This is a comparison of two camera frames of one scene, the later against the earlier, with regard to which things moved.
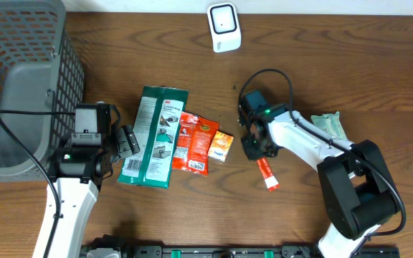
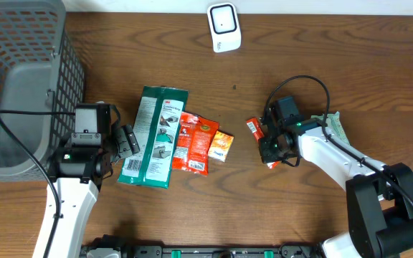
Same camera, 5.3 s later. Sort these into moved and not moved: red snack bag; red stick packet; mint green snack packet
Moved: red stick packet
Not moved: red snack bag; mint green snack packet
